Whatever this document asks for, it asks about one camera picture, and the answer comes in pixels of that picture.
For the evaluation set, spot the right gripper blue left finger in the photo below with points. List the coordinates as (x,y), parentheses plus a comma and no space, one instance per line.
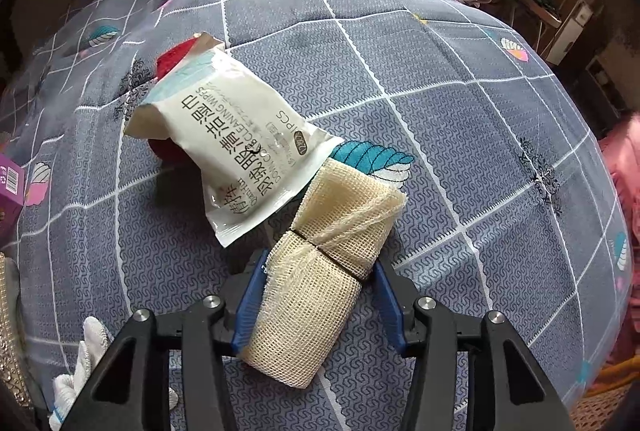
(246,299)

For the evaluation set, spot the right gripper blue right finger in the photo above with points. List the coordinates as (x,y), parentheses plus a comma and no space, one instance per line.
(394,297)

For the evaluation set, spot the beige mesh cloth roll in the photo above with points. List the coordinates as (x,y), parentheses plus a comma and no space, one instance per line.
(316,270)

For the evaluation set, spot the white cleaning wipes pack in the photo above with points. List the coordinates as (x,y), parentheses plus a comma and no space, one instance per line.
(254,151)

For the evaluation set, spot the white blue sock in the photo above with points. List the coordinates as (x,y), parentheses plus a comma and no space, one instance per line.
(66,388)

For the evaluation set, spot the gold ornate tissue box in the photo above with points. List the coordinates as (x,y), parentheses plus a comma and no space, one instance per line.
(12,364)

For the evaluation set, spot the purple cardboard box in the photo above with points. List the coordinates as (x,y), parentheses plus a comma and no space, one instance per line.
(12,194)

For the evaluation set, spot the pink towel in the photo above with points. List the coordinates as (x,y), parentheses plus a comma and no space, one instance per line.
(620,149)

